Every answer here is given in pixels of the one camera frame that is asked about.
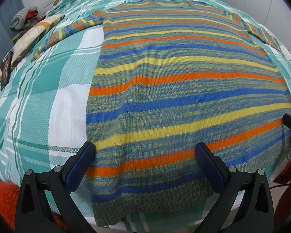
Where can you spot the white wardrobe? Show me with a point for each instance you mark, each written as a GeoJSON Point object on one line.
{"type": "Point", "coordinates": [269, 2]}

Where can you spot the beige patterned pillow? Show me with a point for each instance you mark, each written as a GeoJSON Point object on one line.
{"type": "Point", "coordinates": [31, 36]}

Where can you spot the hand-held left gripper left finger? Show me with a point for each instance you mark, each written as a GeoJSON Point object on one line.
{"type": "Point", "coordinates": [81, 165]}

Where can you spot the striped knit sweater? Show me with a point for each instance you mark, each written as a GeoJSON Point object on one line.
{"type": "Point", "coordinates": [172, 89]}

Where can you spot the green white plaid blanket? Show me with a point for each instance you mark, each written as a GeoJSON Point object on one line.
{"type": "Point", "coordinates": [51, 77]}

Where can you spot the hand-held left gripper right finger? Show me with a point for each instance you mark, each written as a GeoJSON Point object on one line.
{"type": "Point", "coordinates": [208, 165]}

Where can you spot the blue grey curtain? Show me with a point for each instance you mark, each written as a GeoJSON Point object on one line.
{"type": "Point", "coordinates": [13, 7]}

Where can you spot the pile of clothes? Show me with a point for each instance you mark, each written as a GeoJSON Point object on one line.
{"type": "Point", "coordinates": [20, 18]}

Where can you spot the white wall switch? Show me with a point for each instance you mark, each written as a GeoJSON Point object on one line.
{"type": "Point", "coordinates": [49, 3]}

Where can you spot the smartphone with lit screen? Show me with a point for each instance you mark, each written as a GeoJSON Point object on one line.
{"type": "Point", "coordinates": [6, 70]}

